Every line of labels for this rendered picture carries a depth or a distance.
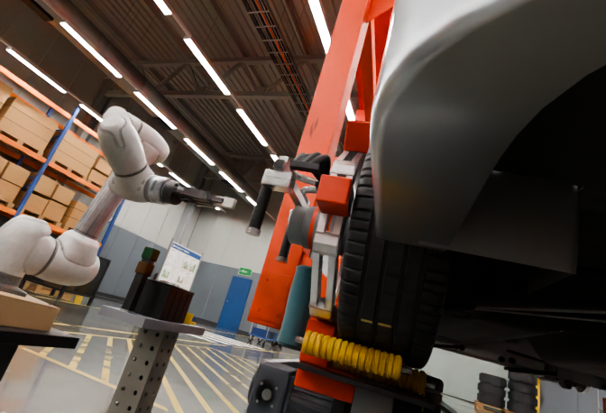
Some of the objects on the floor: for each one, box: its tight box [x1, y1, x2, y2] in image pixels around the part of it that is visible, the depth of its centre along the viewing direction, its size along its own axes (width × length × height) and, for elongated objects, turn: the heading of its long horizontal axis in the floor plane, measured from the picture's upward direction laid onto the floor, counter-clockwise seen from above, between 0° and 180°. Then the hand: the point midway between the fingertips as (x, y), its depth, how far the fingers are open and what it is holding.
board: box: [156, 238, 204, 291], centre depth 979 cm, size 150×50×195 cm, turn 14°
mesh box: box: [20, 255, 111, 303], centre depth 818 cm, size 88×127×97 cm
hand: (224, 202), depth 113 cm, fingers closed
